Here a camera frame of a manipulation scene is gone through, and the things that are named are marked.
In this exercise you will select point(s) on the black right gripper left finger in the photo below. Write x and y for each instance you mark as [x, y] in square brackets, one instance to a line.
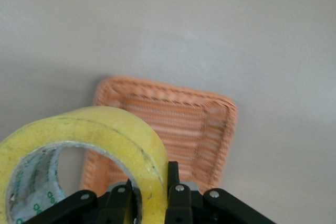
[115, 205]

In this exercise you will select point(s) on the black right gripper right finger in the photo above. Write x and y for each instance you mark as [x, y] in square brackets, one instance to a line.
[181, 203]

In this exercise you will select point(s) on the clear yellowish tape roll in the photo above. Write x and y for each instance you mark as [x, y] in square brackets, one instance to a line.
[105, 129]

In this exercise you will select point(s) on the brown deep wicker basket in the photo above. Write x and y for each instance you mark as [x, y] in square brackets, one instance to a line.
[183, 129]

